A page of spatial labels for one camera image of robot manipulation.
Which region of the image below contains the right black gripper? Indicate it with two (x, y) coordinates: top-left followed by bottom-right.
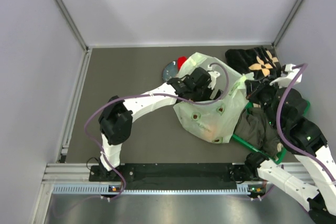
(244, 73), (285, 128)

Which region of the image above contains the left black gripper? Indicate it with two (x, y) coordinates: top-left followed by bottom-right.
(191, 82), (223, 113)

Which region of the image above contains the red bell pepper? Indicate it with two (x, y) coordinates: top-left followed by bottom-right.
(177, 56), (187, 70)

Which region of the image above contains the pale green plastic bag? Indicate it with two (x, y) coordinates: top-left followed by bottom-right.
(173, 52), (254, 144)

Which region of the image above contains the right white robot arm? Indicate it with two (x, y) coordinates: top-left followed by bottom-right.
(245, 80), (335, 223)

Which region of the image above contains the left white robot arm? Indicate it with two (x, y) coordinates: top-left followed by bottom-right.
(98, 67), (221, 180)

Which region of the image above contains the black flower patterned blanket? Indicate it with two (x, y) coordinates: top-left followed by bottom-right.
(225, 46), (282, 80)

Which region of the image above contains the blue ceramic plate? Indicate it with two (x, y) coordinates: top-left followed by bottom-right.
(162, 61), (179, 82)

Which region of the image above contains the dark grey cloth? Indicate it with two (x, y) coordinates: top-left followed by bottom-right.
(234, 107), (283, 158)

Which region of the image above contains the green plastic bin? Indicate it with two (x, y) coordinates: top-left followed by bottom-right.
(230, 98), (311, 166)

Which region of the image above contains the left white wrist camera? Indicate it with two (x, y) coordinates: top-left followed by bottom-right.
(208, 71), (221, 90)

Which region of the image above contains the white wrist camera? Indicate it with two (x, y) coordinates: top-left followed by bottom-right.
(269, 64), (300, 88)
(208, 71), (221, 90)

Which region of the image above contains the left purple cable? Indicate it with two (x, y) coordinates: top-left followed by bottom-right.
(83, 62), (230, 202)

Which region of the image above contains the purple cable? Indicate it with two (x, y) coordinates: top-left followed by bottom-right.
(258, 63), (336, 219)
(83, 62), (230, 202)

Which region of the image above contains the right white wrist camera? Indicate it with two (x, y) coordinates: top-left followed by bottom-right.
(269, 64), (300, 88)

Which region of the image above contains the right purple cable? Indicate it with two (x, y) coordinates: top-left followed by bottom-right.
(258, 63), (336, 219)

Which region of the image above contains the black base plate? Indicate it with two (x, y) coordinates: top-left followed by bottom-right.
(89, 163), (255, 182)

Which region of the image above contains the slotted cable duct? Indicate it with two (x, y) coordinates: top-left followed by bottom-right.
(52, 183), (262, 196)

